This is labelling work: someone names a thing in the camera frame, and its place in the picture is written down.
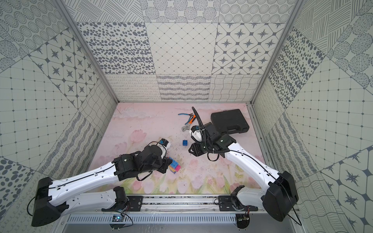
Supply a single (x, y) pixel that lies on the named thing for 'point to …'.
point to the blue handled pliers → (190, 114)
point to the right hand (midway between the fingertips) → (192, 151)
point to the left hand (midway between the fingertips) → (175, 165)
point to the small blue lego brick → (184, 142)
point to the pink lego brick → (178, 168)
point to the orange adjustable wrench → (187, 127)
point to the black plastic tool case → (232, 121)
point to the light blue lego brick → (174, 163)
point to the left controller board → (117, 218)
